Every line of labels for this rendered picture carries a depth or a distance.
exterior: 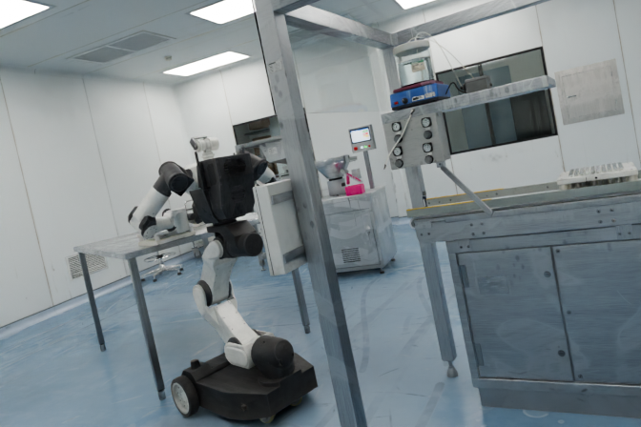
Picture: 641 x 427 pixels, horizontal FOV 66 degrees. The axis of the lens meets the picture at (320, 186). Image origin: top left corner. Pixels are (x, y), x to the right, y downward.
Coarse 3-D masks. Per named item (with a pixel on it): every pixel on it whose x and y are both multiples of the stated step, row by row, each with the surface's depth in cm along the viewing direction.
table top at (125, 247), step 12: (252, 216) 337; (204, 228) 323; (108, 240) 384; (120, 240) 360; (132, 240) 340; (180, 240) 286; (192, 240) 290; (84, 252) 355; (96, 252) 322; (108, 252) 296; (120, 252) 280; (132, 252) 269; (144, 252) 273
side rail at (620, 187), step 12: (636, 180) 163; (552, 192) 175; (564, 192) 173; (576, 192) 171; (588, 192) 170; (600, 192) 168; (612, 192) 166; (456, 204) 192; (468, 204) 190; (492, 204) 186; (504, 204) 184; (516, 204) 181; (408, 216) 203
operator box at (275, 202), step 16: (256, 192) 139; (272, 192) 139; (288, 192) 145; (272, 208) 138; (288, 208) 145; (272, 224) 138; (288, 224) 144; (272, 240) 139; (288, 240) 142; (272, 256) 140; (288, 256) 140; (304, 256) 148; (272, 272) 141; (288, 272) 140
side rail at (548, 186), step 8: (640, 176) 184; (536, 184) 202; (544, 184) 201; (552, 184) 199; (488, 192) 212; (496, 192) 210; (504, 192) 209; (512, 192) 207; (520, 192) 206; (528, 192) 204; (536, 192) 203; (432, 200) 225; (440, 200) 223; (448, 200) 221; (456, 200) 219; (464, 200) 218
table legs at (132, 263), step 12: (204, 240) 446; (84, 264) 386; (132, 264) 271; (84, 276) 385; (132, 276) 271; (300, 288) 334; (144, 300) 273; (300, 300) 333; (96, 312) 389; (144, 312) 273; (300, 312) 336; (96, 324) 388; (144, 324) 272; (144, 336) 275; (156, 360) 275; (156, 372) 274; (156, 384) 274
